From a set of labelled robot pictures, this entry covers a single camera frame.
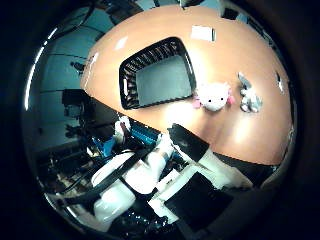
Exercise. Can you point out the white plush toy pink gills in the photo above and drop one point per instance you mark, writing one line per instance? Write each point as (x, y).
(215, 96)

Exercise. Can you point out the blue box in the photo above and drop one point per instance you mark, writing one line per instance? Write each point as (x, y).
(143, 135)

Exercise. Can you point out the grey and white plush toy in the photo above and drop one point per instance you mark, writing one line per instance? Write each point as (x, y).
(250, 98)

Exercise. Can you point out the black slatted plastic basket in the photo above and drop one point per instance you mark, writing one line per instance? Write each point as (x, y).
(163, 81)

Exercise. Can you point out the white paper card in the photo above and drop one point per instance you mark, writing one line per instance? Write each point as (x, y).
(201, 32)

